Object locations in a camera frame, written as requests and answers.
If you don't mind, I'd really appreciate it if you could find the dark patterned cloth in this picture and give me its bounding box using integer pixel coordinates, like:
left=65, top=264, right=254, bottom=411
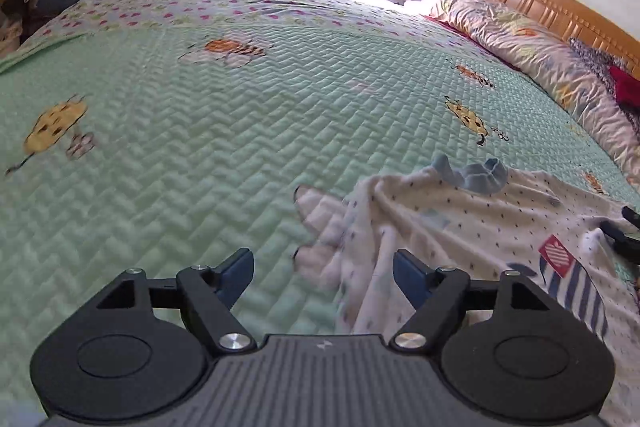
left=567, top=38, right=640, bottom=132

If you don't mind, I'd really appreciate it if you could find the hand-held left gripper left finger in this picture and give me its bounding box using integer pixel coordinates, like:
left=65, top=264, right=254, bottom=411
left=97, top=248, right=256, bottom=354

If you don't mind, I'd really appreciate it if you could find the wooden bed headboard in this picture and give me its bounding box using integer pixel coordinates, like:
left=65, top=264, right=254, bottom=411
left=482, top=0, right=640, bottom=78

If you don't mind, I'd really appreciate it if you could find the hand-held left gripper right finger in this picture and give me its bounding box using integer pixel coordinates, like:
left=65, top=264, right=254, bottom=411
left=390, top=249, right=546, bottom=353

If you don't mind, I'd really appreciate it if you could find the white dotted children's shirt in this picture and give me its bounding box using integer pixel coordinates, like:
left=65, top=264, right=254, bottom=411
left=292, top=154, right=640, bottom=413

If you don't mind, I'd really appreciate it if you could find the green quilted bedspread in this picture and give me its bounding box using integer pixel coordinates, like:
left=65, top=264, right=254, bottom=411
left=0, top=0, right=640, bottom=408

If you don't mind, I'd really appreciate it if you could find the floral quilt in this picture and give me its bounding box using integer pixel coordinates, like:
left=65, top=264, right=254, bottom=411
left=405, top=0, right=640, bottom=188

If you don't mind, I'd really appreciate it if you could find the red cloth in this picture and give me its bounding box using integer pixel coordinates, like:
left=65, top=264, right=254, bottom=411
left=607, top=66, right=640, bottom=108

